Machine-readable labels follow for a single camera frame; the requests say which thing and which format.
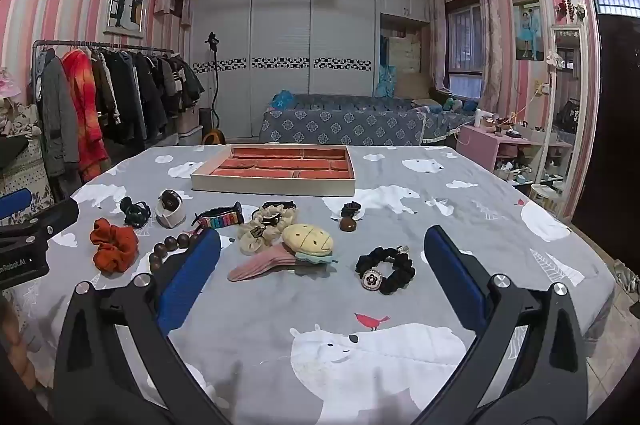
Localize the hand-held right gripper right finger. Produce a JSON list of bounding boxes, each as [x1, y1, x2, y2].
[[415, 225, 590, 425]]

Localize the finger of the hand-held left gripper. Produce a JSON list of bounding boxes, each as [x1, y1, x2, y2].
[[0, 198, 80, 247], [0, 188, 32, 220]]

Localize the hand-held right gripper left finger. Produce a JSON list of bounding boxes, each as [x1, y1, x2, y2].
[[52, 227, 236, 425]]

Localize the brown wooden bead bracelet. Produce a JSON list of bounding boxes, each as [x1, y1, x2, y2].
[[148, 227, 208, 273]]

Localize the orange scrunchie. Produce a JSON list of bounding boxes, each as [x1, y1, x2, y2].
[[90, 217, 140, 274]]

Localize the beige fuzzy scrunchie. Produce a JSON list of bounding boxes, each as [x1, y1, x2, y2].
[[236, 225, 286, 256], [250, 201, 299, 236]]

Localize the pink knitted hair clip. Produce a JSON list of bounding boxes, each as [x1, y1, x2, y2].
[[227, 245, 301, 282]]

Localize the brown pendant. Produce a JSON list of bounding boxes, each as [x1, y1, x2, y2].
[[339, 201, 365, 233]]

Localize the yellow plush hair clip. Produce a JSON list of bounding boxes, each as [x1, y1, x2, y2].
[[281, 222, 339, 267]]

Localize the red-lined jewelry tray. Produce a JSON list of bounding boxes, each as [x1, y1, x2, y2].
[[190, 144, 357, 197]]

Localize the person's left hand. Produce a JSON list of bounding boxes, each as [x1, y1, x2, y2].
[[0, 300, 37, 388]]

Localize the floral cloth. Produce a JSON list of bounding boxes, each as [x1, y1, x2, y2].
[[0, 100, 53, 211]]

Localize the black scrunchie with flower charm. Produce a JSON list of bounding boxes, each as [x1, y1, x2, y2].
[[355, 245, 417, 296]]

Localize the white stool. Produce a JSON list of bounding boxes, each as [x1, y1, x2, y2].
[[530, 182, 566, 212]]

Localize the pink cabinet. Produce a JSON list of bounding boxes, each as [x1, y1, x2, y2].
[[455, 122, 536, 171]]

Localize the row of hanging clothes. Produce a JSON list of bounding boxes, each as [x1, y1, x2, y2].
[[30, 48, 206, 186]]

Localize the pink storage box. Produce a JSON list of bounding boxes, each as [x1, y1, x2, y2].
[[177, 108, 205, 146]]

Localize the metal clothes rack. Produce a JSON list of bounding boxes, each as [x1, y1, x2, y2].
[[31, 39, 176, 106]]

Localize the black garment steamer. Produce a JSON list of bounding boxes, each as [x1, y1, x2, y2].
[[201, 32, 227, 146]]

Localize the bed with blue patterned cover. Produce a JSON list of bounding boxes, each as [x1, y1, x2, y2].
[[258, 92, 476, 148]]

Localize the white framed standing mirror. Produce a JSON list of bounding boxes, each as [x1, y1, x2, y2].
[[535, 25, 583, 211]]

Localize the beige woven cushion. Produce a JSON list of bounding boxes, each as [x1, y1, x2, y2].
[[390, 72, 432, 99]]

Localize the teal cloth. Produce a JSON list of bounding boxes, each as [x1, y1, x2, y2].
[[270, 90, 297, 111]]

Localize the hanging blue garment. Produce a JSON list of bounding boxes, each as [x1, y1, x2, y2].
[[377, 35, 399, 98]]

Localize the dark door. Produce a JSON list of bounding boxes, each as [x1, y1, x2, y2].
[[572, 0, 640, 246]]

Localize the window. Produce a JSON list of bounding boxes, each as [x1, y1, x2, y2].
[[445, 2, 486, 101]]

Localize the pink floral curtain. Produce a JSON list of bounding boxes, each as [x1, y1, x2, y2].
[[475, 0, 516, 116], [429, 0, 451, 91]]

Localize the white sliding door wardrobe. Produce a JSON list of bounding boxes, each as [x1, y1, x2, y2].
[[192, 0, 381, 141]]

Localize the red artificial flowers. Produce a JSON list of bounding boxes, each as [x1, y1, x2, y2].
[[556, 0, 586, 23]]

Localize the dark green hair tie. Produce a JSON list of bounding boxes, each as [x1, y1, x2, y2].
[[119, 196, 152, 226]]

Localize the blue couple wall poster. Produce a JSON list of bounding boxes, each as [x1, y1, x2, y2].
[[512, 0, 545, 62]]

